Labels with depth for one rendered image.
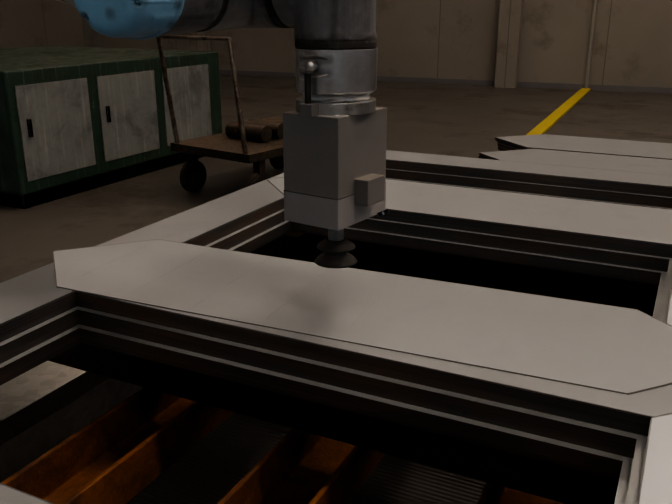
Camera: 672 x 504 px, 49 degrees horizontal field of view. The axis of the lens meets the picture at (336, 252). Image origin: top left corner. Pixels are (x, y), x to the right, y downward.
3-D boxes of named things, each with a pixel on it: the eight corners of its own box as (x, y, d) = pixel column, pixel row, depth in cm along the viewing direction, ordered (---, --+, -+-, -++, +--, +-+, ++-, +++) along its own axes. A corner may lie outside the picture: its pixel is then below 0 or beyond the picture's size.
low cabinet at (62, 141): (58, 135, 679) (48, 45, 653) (226, 152, 600) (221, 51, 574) (-168, 180, 506) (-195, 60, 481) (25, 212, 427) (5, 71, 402)
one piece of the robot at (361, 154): (363, 77, 61) (360, 263, 66) (415, 69, 68) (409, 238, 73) (271, 71, 66) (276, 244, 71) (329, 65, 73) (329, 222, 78)
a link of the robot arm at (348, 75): (392, 47, 68) (343, 51, 62) (391, 97, 69) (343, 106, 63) (326, 44, 72) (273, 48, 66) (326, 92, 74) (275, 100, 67)
